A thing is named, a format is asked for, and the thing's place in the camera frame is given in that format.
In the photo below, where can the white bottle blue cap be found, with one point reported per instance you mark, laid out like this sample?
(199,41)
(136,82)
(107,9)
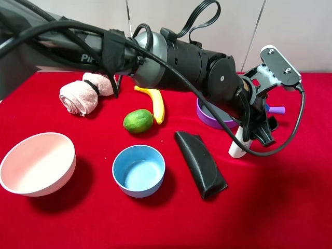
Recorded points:
(235,151)

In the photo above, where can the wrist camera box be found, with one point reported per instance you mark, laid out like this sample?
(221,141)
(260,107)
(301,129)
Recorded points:
(277,69)

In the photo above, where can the green lime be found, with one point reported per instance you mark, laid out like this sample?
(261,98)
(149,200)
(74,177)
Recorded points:
(138,121)

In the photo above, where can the purple toy frying pan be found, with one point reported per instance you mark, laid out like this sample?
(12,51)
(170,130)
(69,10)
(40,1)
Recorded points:
(206,117)

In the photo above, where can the rolled pink towel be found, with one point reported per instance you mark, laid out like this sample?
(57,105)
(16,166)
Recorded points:
(81,96)

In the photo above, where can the black glasses case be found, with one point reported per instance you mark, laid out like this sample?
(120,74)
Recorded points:
(203,168)

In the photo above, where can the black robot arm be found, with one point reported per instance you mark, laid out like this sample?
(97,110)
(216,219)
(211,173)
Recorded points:
(35,40)

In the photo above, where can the red tablecloth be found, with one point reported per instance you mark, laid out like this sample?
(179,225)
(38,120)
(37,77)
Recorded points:
(281,201)

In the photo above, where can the pink bowl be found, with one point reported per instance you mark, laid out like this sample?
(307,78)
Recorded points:
(39,165)

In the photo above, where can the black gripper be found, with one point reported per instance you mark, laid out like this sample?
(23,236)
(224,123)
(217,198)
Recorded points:
(260,80)

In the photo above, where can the blue bowl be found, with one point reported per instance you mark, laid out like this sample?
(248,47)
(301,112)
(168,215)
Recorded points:
(139,170)

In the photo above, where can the yellow banana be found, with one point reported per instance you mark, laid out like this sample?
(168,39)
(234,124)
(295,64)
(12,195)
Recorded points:
(158,104)

